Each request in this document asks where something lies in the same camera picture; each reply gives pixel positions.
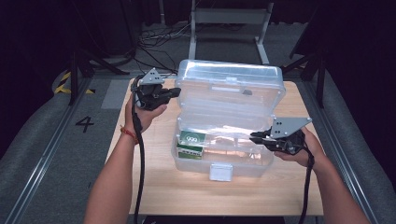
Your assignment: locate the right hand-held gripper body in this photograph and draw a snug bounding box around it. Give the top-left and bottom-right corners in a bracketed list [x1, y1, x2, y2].
[268, 116, 313, 156]

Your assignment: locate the person's right hand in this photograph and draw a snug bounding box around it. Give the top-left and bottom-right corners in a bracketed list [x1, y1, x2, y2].
[274, 126, 327, 171]

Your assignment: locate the person's left hand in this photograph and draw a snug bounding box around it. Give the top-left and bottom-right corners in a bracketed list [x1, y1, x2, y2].
[123, 92, 168, 135]

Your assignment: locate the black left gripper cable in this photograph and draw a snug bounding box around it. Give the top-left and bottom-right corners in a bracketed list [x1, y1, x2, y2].
[130, 83, 147, 224]

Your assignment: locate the yellow and black hazard tape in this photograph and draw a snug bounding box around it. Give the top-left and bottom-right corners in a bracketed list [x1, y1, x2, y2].
[53, 71, 96, 95]

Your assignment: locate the green and white carton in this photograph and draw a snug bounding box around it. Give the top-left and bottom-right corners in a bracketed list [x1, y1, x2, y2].
[176, 130, 207, 161]

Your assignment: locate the red string bracelet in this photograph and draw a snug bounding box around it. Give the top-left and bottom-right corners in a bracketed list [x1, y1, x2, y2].
[120, 124, 140, 146]

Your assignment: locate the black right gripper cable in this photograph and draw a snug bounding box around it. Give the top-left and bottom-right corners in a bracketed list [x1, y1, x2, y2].
[298, 146, 316, 224]

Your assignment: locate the clear plastic storage box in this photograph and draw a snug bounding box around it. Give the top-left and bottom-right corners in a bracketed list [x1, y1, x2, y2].
[170, 58, 287, 183]

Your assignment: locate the grey metal stand frame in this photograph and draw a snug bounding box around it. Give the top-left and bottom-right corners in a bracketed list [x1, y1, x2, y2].
[187, 0, 276, 66]

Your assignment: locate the metal floor rail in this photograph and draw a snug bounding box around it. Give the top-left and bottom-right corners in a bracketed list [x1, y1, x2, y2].
[302, 79, 380, 224]
[2, 76, 95, 224]

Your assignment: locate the black tripod stand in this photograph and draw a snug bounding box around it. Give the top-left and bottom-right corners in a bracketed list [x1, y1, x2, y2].
[68, 48, 131, 106]
[276, 51, 327, 109]

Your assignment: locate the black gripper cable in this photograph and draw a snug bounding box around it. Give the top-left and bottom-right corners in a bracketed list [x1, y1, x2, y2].
[298, 146, 316, 224]
[130, 83, 147, 224]

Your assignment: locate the bundle of black floor cables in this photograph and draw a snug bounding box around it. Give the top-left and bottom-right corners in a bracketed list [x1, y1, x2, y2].
[133, 21, 191, 79]

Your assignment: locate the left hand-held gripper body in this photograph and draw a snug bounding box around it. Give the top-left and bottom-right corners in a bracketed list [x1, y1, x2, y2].
[133, 67, 171, 112]

